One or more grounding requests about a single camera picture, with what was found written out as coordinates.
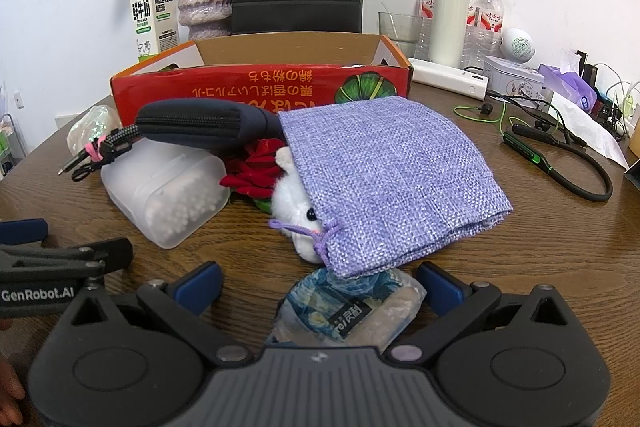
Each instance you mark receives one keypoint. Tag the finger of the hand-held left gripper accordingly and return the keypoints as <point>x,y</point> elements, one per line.
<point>22,231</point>
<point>100,253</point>

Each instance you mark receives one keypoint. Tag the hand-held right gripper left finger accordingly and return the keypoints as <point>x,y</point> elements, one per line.
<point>199,288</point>

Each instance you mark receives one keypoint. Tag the black phone stand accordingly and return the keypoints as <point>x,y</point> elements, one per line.
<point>585,67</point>

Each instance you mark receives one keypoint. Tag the person's left hand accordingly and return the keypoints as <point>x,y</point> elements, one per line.
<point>9,387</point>

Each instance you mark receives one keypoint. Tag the translucent plastic cotton swab box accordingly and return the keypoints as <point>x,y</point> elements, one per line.
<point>165,192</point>

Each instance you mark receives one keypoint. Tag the white round speaker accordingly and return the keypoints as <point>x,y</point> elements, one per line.
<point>517,44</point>

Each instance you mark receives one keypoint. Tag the white wall socket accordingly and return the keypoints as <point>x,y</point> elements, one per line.
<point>19,100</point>

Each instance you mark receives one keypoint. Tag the white milk carton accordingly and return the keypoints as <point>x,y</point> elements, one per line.
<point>155,22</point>

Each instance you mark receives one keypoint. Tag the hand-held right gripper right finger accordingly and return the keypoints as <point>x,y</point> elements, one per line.
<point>441,289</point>

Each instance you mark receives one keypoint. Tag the clear glass cup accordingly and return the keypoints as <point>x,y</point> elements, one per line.
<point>400,27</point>

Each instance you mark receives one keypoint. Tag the starry print clear packet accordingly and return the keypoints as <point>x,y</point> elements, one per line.
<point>350,307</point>

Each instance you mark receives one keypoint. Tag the white paper sheet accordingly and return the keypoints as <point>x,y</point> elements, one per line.
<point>590,127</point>

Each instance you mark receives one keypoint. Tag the white power bank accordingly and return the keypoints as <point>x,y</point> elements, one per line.
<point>445,77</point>

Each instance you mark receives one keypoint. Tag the white thermos flask grey lid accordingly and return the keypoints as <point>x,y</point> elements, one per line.
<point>447,22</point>

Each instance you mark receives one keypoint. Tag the red cardboard box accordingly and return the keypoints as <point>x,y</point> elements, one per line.
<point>200,92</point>

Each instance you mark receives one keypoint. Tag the clear water bottle red label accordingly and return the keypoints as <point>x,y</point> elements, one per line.
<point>425,2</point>
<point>487,22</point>

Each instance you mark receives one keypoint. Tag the white plush toy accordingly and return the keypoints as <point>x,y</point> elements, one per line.
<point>292,202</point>

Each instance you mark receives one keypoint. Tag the grey printed tin box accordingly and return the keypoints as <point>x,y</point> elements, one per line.
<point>515,77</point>

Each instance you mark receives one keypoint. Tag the navy zip pouch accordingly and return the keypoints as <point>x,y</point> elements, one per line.
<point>200,117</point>

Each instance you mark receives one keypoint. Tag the red artificial rose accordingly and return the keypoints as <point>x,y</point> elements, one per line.
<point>250,177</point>

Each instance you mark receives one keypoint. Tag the purple tissue pack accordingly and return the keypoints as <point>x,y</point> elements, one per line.
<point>570,89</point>

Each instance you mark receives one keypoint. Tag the iridescent crinkled wrapper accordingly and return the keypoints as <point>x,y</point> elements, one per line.
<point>95,127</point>

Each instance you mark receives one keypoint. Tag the black green neckband earphones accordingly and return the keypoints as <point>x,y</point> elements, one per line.
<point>525,152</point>

